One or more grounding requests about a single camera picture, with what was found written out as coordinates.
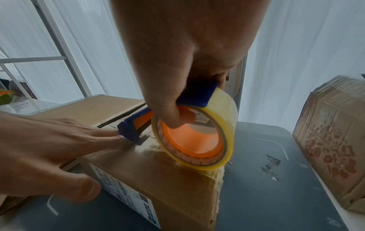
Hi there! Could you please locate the white curtain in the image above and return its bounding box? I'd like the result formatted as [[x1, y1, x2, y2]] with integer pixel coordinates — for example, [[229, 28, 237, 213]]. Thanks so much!
[[0, 0, 365, 134]]

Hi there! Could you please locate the plain brown cardboard box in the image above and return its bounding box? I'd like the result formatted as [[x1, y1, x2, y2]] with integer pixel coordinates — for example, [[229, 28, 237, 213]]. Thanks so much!
[[27, 94, 146, 129]]

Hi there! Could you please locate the white metal frame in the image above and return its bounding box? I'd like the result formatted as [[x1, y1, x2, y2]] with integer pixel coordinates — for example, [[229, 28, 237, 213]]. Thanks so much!
[[0, 0, 95, 100]]

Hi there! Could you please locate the green orange object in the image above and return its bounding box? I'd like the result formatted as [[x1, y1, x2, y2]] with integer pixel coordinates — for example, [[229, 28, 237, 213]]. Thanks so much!
[[0, 89, 16, 105]]

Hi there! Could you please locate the upright cardboard sheet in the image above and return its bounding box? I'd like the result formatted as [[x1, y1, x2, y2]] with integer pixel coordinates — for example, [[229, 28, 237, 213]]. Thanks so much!
[[224, 57, 244, 100]]

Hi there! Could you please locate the person's left hand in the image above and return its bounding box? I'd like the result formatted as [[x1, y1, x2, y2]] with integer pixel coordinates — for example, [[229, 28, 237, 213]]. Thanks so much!
[[0, 110, 141, 202]]

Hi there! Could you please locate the printed tape-wrapped cardboard box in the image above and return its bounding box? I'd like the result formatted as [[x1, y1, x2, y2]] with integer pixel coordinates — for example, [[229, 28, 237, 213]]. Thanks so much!
[[292, 75, 365, 215]]

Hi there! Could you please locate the dark grey cutting mat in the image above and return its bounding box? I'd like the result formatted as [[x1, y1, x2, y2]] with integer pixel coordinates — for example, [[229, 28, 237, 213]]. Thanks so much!
[[0, 121, 351, 231]]

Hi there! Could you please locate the person's right hand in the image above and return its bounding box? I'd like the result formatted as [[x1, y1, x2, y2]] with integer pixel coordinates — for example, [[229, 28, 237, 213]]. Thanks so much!
[[109, 0, 271, 129]]

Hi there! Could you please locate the clear packing tape roll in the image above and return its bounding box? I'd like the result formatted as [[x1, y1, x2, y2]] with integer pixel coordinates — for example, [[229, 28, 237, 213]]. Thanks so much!
[[151, 87, 238, 169]]

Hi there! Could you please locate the brown labelled cardboard box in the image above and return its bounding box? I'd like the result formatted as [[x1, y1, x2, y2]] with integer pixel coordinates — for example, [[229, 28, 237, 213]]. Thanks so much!
[[61, 125, 226, 231]]

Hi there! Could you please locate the blue orange tape dispenser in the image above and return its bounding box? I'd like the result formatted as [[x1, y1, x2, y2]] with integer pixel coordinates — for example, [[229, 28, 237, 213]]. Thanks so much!
[[117, 78, 226, 159]]

